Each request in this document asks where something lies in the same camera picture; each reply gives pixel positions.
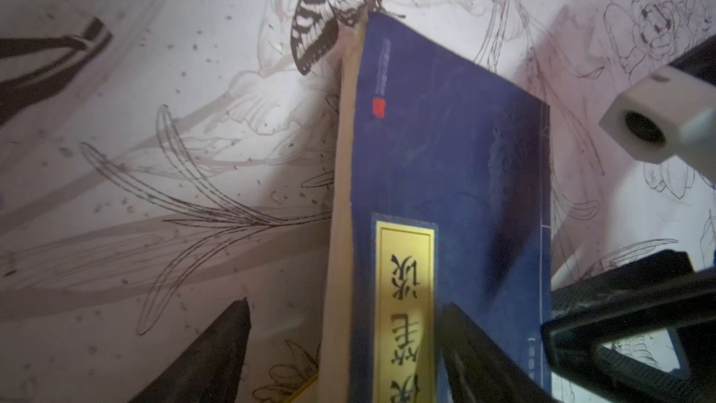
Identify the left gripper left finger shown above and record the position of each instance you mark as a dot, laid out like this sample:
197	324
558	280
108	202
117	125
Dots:
210	369

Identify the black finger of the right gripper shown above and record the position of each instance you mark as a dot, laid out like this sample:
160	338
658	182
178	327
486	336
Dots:
661	291

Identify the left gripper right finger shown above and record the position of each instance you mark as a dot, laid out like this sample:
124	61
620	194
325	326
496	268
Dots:
478	370

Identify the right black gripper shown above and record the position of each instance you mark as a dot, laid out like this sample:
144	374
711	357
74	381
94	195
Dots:
670	113

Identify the yellow book under black book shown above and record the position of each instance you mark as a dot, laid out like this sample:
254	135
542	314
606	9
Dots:
307	393

